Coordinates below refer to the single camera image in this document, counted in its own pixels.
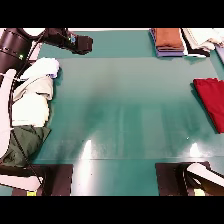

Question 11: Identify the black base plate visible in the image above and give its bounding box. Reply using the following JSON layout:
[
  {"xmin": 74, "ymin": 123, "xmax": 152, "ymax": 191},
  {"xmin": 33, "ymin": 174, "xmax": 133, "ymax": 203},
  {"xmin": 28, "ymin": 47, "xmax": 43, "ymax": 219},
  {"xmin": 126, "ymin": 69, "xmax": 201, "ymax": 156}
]
[
  {"xmin": 155, "ymin": 161, "xmax": 212, "ymax": 197},
  {"xmin": 42, "ymin": 163, "xmax": 74, "ymax": 197}
]

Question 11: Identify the dark green garment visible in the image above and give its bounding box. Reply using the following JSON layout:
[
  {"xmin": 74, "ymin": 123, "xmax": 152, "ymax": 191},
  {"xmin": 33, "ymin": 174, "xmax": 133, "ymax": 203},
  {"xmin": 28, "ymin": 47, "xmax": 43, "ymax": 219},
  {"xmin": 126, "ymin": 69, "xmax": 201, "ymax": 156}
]
[{"xmin": 0, "ymin": 124, "xmax": 52, "ymax": 168}]

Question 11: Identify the black garment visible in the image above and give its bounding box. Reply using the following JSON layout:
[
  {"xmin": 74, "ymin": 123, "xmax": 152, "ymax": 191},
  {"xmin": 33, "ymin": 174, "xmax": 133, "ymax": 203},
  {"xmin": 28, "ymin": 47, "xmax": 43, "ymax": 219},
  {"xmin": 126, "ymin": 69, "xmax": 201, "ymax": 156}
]
[{"xmin": 181, "ymin": 31, "xmax": 211, "ymax": 58}]

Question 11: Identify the cream garment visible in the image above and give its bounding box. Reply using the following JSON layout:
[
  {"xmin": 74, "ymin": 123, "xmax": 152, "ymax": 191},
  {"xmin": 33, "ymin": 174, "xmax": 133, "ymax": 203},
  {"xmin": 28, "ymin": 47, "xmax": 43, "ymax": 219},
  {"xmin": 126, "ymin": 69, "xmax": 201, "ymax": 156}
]
[{"xmin": 11, "ymin": 93, "xmax": 52, "ymax": 128}]

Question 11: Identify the beige garment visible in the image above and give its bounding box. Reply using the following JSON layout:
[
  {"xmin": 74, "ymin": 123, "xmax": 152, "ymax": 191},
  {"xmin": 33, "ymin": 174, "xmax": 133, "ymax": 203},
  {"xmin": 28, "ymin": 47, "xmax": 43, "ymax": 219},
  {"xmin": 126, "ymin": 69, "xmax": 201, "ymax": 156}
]
[{"xmin": 13, "ymin": 75, "xmax": 55, "ymax": 102}]

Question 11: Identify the white garment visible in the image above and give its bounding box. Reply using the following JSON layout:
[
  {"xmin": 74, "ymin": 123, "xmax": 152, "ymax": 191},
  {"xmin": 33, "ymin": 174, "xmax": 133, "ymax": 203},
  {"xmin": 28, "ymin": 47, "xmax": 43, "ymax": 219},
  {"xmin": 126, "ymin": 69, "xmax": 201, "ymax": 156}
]
[
  {"xmin": 19, "ymin": 57, "xmax": 61, "ymax": 81},
  {"xmin": 181, "ymin": 28, "xmax": 224, "ymax": 52}
]

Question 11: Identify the brown garment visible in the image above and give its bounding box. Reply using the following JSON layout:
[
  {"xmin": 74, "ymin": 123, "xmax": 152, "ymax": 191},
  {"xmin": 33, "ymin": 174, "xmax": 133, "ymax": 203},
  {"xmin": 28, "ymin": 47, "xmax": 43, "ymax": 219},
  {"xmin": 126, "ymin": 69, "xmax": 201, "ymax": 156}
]
[{"xmin": 153, "ymin": 28, "xmax": 185, "ymax": 52}]

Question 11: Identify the black cable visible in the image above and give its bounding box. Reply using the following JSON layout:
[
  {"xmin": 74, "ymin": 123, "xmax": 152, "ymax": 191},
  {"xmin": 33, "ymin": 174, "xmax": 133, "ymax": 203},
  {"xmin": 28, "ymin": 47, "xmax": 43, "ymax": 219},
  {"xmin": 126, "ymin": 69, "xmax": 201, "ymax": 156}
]
[{"xmin": 8, "ymin": 74, "xmax": 45, "ymax": 188}]

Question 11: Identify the lavender garment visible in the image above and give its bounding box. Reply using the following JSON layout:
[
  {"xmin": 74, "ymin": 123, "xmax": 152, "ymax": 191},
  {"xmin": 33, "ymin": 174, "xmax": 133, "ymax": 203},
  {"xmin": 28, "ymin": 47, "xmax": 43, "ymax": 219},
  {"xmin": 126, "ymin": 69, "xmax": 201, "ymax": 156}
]
[{"xmin": 214, "ymin": 44, "xmax": 224, "ymax": 65}]

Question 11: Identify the red T-shirt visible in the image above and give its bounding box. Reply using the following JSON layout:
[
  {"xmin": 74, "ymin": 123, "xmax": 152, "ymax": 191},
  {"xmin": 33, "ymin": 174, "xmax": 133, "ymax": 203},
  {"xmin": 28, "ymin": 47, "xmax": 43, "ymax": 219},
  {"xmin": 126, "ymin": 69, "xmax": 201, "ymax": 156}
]
[{"xmin": 192, "ymin": 77, "xmax": 224, "ymax": 135}]

